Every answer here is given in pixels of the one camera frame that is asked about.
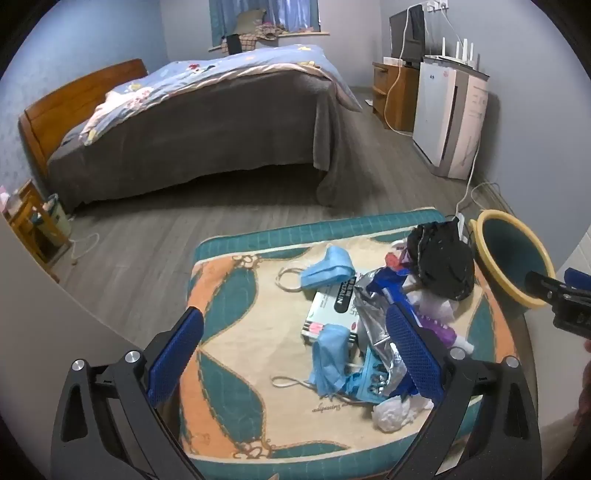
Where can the pale green waste bin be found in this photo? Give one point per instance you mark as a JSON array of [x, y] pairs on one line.
[[57, 219]]

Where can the blue face mask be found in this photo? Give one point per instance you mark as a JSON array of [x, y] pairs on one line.
[[328, 270], [330, 355]]

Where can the plaid cloth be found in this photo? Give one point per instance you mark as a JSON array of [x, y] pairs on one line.
[[249, 44]]

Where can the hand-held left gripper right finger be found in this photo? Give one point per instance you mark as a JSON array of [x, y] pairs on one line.
[[413, 355]]

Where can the blue floral duvet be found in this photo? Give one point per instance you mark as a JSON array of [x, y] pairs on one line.
[[207, 74]]

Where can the printed quilted blanket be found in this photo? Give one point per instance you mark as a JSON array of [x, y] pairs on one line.
[[249, 323]]

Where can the blue blister pack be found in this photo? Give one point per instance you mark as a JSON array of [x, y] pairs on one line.
[[369, 381]]

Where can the blue curtain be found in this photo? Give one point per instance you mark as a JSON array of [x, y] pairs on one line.
[[221, 18]]

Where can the white power strip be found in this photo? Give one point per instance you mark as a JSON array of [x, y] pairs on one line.
[[457, 225]]

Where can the yellow and teal basin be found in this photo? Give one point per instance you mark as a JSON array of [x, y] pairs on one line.
[[508, 249]]

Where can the white medicine box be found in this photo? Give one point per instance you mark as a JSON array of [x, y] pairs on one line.
[[330, 302]]

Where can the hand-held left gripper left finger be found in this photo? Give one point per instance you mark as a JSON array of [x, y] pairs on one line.
[[175, 355]]

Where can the beige cushion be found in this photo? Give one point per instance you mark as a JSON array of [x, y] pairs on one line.
[[249, 22]]

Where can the white tissue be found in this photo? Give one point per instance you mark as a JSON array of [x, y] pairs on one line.
[[392, 413]]

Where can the white router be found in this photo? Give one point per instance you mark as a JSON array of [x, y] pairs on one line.
[[450, 59]]

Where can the wooden bed headboard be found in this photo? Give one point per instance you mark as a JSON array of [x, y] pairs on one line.
[[69, 97]]

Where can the grey bed cover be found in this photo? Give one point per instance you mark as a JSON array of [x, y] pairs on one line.
[[207, 134]]

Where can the white wall socket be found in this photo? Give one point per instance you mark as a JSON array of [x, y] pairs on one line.
[[436, 5]]

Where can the black plastic bag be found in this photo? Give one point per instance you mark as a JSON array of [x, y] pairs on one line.
[[443, 263]]

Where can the wooden window sill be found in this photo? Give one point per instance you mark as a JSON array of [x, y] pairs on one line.
[[318, 33]]

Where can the wooden nightstand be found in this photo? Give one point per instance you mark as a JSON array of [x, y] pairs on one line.
[[32, 230]]

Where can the silver foil snack packet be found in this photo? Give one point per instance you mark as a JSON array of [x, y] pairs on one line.
[[374, 318]]

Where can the white air purifier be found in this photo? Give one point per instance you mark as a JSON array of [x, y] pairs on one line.
[[443, 115]]

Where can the black monitor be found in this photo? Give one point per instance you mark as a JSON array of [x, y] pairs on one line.
[[408, 32]]

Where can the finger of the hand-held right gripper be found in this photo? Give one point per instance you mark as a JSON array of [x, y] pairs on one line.
[[545, 288], [579, 278]]

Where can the wooden cabinet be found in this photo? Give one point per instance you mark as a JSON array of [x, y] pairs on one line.
[[397, 87]]

